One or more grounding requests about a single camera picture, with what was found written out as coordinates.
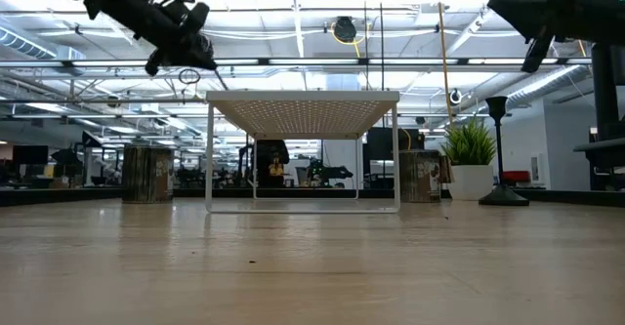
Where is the white perforated metal shelf riser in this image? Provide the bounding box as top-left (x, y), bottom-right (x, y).
top-left (204, 89), bottom-right (401, 215)

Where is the black candlestick holder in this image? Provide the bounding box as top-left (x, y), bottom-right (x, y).
top-left (478, 96), bottom-right (531, 207)

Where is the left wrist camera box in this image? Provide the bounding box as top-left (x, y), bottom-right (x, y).
top-left (181, 1), bottom-right (212, 37)

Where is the black aluminium table frame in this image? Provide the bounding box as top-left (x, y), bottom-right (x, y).
top-left (0, 186), bottom-right (625, 208)

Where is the red storage box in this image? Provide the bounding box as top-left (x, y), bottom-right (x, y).
top-left (502, 170), bottom-right (532, 185)

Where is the grey side desk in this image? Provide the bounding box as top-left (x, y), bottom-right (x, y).
top-left (573, 138), bottom-right (625, 192)

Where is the green plant in white pot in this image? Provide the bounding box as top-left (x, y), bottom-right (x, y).
top-left (440, 117), bottom-right (498, 202)

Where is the black hanging cable loop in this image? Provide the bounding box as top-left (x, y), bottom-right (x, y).
top-left (178, 67), bottom-right (202, 86)

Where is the silver glass candle jar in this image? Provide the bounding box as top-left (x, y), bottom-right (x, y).
top-left (398, 148), bottom-right (453, 204)
top-left (121, 143), bottom-right (176, 204)

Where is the black background screen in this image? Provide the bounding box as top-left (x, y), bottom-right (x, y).
top-left (365, 127), bottom-right (427, 163)

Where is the black computer monitor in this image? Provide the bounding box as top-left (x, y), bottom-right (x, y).
top-left (589, 41), bottom-right (625, 143)

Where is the black ceiling cable reel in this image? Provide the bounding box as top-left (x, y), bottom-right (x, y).
top-left (330, 16), bottom-right (367, 58)

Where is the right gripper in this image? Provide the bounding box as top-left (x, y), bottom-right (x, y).
top-left (487, 0), bottom-right (595, 74)

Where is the silver ventilation duct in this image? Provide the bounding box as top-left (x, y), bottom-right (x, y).
top-left (468, 63), bottom-right (593, 116)

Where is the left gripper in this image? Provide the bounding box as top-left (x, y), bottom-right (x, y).
top-left (145, 7), bottom-right (219, 77)

